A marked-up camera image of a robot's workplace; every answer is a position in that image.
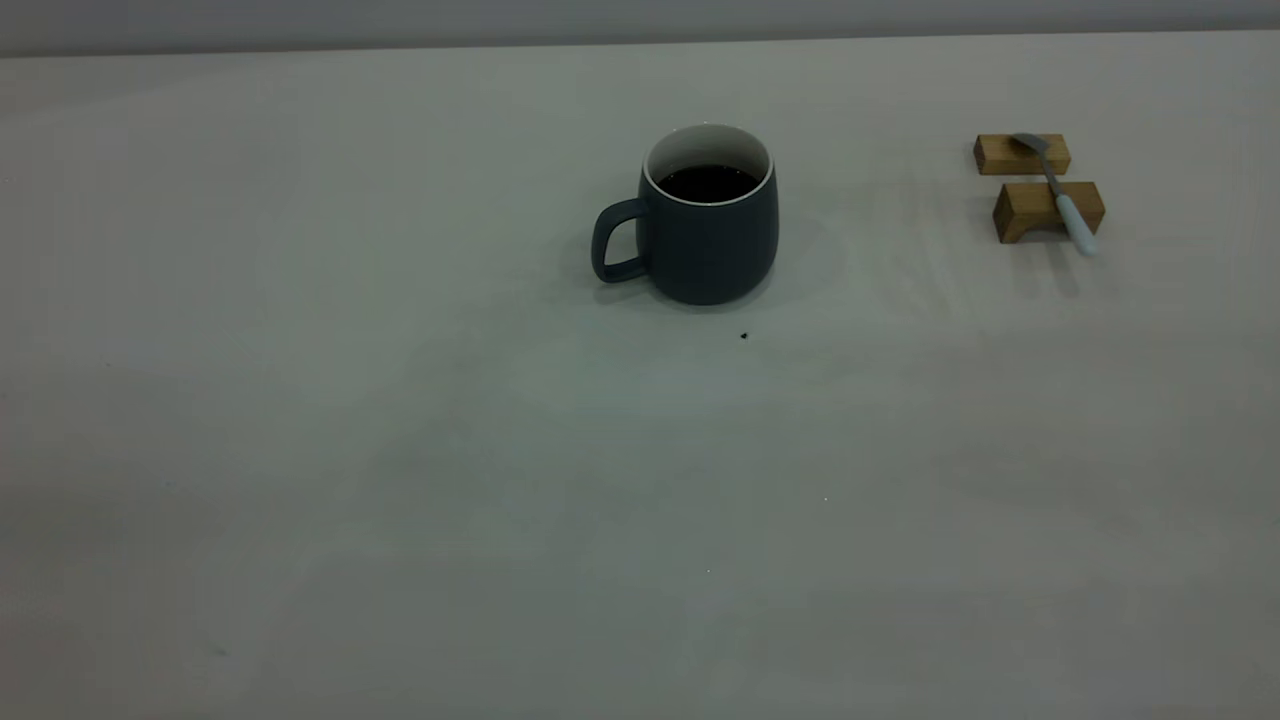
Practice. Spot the flat rectangular wooden block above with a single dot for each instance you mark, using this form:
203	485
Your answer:
1000	156

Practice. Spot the dark grey ceramic mug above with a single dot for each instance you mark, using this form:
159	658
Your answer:
715	245

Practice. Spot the arched wooden block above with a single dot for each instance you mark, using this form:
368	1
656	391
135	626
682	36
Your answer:
1030	205

